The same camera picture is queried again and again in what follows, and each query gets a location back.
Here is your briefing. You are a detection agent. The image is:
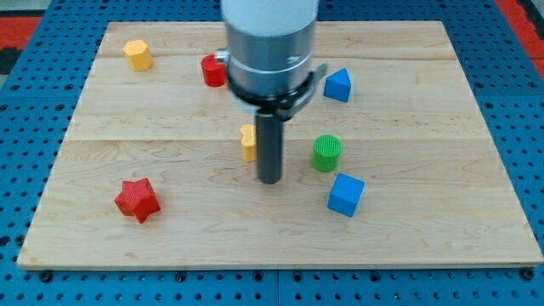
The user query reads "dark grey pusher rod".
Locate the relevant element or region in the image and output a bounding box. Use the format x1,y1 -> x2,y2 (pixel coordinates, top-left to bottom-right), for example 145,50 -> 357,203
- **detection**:
255,111 -> 283,184

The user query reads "green cylinder block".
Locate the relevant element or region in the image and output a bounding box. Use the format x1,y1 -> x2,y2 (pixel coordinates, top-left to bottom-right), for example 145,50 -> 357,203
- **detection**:
312,134 -> 343,173

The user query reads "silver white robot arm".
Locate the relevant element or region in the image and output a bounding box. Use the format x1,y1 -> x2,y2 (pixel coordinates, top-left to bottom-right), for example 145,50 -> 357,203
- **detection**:
216,0 -> 327,184

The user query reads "yellow heart block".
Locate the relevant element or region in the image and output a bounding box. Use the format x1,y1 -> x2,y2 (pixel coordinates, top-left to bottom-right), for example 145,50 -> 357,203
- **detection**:
240,123 -> 257,162

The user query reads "red cylinder block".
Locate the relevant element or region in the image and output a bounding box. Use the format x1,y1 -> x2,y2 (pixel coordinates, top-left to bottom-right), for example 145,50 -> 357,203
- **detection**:
201,54 -> 226,88

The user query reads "blue triangle block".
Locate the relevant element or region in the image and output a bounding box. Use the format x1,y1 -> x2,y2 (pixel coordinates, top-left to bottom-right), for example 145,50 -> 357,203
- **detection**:
323,68 -> 352,103

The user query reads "blue cube block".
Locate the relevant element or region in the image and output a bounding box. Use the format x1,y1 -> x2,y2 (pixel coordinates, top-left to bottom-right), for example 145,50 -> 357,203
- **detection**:
327,173 -> 366,218

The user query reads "light wooden board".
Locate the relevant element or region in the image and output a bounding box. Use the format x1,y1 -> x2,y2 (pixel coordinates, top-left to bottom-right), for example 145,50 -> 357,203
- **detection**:
18,21 -> 543,271

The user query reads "yellow hexagon block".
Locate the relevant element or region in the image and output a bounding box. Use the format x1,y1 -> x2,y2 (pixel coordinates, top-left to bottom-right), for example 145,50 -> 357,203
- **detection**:
122,40 -> 153,71

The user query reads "red star block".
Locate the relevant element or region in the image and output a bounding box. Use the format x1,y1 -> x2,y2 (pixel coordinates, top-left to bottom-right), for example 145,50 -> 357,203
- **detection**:
115,178 -> 161,224

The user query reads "black clamp ring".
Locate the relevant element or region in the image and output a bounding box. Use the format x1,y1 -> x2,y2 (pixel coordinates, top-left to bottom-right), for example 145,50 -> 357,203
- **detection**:
225,63 -> 329,121

